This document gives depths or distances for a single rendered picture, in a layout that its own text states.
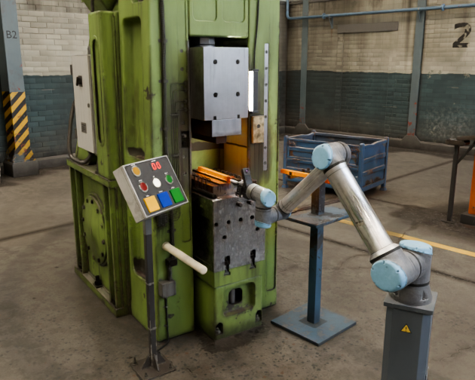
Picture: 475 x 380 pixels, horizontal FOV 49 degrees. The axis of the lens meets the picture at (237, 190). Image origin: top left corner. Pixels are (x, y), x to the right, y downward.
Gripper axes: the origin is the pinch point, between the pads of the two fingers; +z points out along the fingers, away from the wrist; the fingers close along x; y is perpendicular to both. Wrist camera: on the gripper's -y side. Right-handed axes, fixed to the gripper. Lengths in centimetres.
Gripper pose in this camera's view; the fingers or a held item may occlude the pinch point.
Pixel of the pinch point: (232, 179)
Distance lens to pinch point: 303.6
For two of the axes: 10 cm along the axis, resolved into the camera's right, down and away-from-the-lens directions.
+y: -0.3, 9.6, 2.8
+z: -5.5, -2.5, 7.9
